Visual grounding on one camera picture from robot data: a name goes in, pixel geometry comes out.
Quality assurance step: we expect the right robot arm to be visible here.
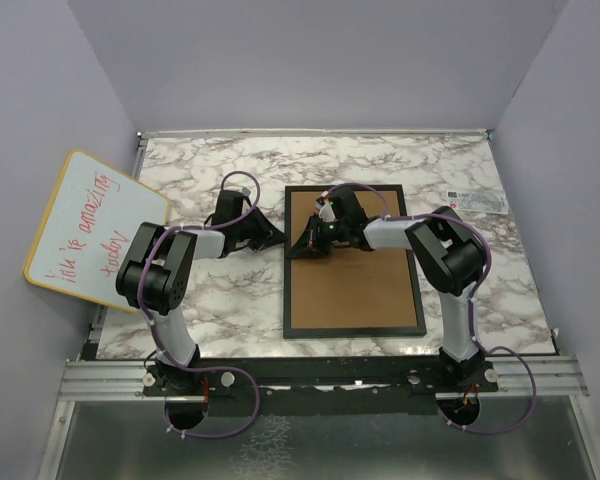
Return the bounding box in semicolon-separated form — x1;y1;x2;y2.
287;183;492;391

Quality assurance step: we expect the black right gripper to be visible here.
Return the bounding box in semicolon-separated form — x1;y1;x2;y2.
290;213;349;259

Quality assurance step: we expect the black picture frame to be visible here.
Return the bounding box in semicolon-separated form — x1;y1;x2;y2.
282;183;429;340

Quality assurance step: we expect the yellow rimmed whiteboard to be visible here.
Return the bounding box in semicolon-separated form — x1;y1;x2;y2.
24;149;171;312

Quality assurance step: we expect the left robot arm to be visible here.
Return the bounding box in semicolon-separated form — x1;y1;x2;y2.
115;189;286;395

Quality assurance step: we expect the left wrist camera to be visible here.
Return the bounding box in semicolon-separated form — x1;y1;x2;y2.
211;189;252;226

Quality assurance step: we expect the brown backing board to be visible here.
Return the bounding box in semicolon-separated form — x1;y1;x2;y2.
289;189;420;331

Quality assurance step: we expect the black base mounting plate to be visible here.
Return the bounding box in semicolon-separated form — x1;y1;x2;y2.
143;356;498;417

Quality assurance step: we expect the aluminium rail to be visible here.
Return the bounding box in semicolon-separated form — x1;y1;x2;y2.
59;355;588;402

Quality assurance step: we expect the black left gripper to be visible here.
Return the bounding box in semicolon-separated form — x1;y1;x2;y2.
234;208;287;253

